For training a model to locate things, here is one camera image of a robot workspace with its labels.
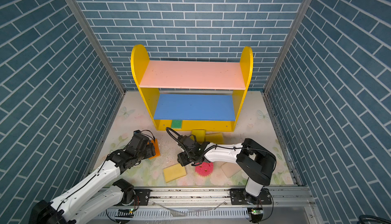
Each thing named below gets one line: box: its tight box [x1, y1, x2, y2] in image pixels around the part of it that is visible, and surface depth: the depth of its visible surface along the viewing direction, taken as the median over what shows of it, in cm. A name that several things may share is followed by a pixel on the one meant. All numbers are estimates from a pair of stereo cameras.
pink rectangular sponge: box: [205, 132, 225, 145], surface depth 96 cm
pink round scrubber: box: [194, 161, 215, 177], surface depth 82 cm
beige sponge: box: [220, 162, 242, 179], surface depth 84 cm
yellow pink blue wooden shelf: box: [130, 44, 254, 132], surface depth 79 cm
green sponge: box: [171, 119, 183, 129], surface depth 101 cm
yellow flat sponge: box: [162, 163, 187, 183], surface depth 82 cm
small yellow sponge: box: [190, 129, 206, 145], surface depth 97 cm
